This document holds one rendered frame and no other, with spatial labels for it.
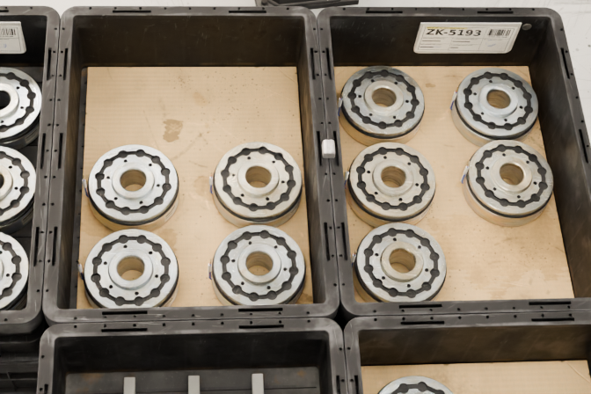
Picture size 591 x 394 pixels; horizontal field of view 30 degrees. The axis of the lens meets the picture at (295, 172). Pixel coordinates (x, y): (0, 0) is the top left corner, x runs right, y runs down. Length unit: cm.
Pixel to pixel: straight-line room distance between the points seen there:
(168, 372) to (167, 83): 37
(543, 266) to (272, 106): 38
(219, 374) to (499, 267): 35
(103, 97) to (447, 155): 43
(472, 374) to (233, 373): 26
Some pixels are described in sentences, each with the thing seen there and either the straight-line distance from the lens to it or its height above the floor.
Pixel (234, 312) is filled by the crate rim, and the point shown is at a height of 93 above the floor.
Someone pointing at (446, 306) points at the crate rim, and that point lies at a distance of 115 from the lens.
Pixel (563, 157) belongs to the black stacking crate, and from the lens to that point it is 133.
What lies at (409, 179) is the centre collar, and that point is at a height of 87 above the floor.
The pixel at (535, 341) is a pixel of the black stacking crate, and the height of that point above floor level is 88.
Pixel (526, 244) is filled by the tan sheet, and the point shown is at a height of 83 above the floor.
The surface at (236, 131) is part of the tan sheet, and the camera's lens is 134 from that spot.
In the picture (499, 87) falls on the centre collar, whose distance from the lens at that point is 138.
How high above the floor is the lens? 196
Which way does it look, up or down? 59 degrees down
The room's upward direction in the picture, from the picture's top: 8 degrees clockwise
